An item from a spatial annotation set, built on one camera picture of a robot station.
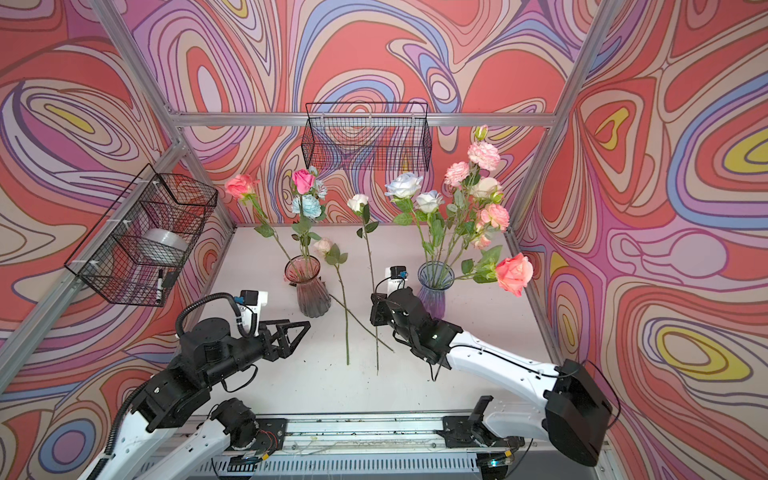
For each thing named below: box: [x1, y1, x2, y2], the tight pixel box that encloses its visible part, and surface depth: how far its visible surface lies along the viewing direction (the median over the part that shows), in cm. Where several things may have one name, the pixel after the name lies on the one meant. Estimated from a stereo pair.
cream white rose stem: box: [385, 172, 433, 265], surface depth 70 cm
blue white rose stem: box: [416, 191, 445, 271], surface depth 76 cm
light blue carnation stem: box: [292, 194, 322, 265], surface depth 76 cm
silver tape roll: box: [144, 228, 188, 251], surface depth 75 cm
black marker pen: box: [156, 269, 164, 304], surface depth 73 cm
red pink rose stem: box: [226, 174, 295, 265], surface depth 75 cm
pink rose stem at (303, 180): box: [292, 168, 322, 264], surface depth 74 cm
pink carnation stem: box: [444, 125, 504, 241], surface depth 70 cm
